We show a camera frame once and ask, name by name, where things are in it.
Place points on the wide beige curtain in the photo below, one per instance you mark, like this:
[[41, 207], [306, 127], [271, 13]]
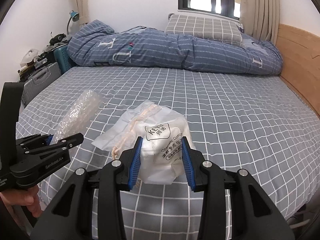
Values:
[[260, 5]]

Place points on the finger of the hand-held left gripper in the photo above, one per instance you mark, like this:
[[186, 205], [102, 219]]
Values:
[[65, 143], [35, 141]]

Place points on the blue desk lamp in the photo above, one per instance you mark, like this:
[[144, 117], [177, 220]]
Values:
[[74, 16]]

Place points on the white bundle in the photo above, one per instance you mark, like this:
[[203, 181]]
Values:
[[28, 56]]

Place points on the grey suitcase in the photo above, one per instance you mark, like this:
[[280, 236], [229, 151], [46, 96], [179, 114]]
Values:
[[42, 76]]

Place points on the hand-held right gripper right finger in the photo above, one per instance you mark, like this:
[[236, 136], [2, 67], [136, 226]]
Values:
[[188, 165]]

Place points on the bed with grey checked sheet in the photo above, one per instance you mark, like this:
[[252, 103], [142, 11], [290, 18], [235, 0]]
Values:
[[225, 117]]

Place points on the person's left hand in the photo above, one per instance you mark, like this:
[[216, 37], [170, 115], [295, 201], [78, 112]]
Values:
[[25, 196]]

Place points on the wooden headboard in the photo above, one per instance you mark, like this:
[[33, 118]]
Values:
[[297, 55]]

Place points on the grey checked pillow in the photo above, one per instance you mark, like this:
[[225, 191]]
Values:
[[200, 27]]

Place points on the blue striped duvet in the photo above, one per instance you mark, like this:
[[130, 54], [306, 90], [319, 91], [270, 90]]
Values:
[[162, 52]]

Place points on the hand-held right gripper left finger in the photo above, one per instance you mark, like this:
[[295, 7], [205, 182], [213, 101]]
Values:
[[135, 165]]

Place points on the black round device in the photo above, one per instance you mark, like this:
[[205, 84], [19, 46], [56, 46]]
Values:
[[58, 38]]

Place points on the clear bubble wrap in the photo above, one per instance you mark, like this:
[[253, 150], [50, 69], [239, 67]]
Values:
[[80, 110]]

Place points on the teal suitcase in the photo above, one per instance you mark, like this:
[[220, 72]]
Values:
[[62, 57]]

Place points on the white cotton pad bag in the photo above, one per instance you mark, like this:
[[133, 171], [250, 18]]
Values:
[[160, 135]]

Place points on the narrow beige curtain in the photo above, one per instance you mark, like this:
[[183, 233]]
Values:
[[81, 0]]

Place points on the stack of dark items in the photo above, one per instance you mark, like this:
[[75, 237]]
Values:
[[42, 62]]

